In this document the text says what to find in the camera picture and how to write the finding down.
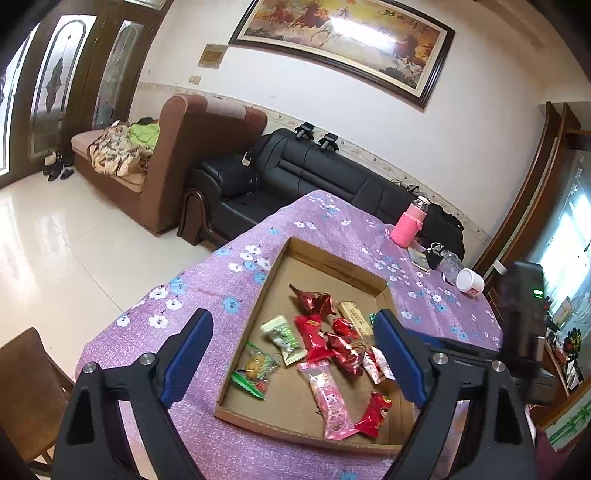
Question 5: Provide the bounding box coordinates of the tan snack packet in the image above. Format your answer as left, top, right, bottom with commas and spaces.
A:
337, 301, 374, 337

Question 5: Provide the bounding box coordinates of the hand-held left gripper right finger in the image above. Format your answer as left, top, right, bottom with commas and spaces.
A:
373, 308, 539, 480

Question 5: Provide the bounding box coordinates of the white and red snack packet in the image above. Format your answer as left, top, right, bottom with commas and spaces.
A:
361, 346, 395, 385

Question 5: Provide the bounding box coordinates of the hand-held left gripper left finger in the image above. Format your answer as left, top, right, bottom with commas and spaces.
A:
52, 308, 214, 480

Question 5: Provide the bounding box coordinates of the pink snack packet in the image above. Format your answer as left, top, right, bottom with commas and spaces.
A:
297, 361, 358, 440

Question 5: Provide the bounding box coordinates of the framed horse painting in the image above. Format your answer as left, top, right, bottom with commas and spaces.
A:
228, 0, 457, 113

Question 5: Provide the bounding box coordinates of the pink bottle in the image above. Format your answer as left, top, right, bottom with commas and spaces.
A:
390, 195, 431, 247

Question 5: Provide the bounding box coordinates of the white and green snack packet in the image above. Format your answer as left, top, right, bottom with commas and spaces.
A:
260, 315, 308, 366

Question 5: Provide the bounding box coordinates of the clear green pastry packet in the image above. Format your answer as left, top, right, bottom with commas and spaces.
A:
231, 342, 281, 398

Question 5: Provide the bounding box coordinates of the wooden chair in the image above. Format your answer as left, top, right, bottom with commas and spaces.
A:
0, 327, 77, 480

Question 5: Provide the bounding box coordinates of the small tan wall plaque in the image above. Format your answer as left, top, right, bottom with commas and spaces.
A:
198, 44, 227, 70

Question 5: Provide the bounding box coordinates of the small red candy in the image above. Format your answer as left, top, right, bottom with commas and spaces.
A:
332, 318, 360, 340

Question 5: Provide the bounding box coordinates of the person's right forearm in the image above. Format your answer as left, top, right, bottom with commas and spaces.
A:
533, 427, 571, 480

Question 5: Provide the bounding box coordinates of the white cup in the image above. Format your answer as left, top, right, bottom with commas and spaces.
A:
455, 268, 485, 300

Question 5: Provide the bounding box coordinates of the shallow cardboard box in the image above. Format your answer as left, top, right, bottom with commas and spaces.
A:
213, 236, 416, 455

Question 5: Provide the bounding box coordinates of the purple floral tablecloth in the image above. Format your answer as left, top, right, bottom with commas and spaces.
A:
76, 189, 504, 480

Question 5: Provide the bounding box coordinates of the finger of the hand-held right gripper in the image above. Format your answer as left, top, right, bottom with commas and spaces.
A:
417, 335, 502, 357

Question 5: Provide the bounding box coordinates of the dark red foil snack packet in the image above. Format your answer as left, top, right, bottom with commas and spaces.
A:
289, 284, 334, 318
325, 332, 366, 377

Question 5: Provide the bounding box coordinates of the wooden glass-panel door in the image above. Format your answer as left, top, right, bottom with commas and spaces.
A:
0, 0, 174, 178

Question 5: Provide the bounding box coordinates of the green cloth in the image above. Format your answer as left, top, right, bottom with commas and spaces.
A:
128, 117, 161, 146

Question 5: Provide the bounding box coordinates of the brown sofa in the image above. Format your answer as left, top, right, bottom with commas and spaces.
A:
71, 95, 269, 236

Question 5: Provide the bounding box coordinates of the wooden cabinet with glass panel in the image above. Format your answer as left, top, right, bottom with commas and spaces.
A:
471, 100, 591, 455

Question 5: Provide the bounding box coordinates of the black leather sofa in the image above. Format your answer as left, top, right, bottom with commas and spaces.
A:
178, 128, 465, 259

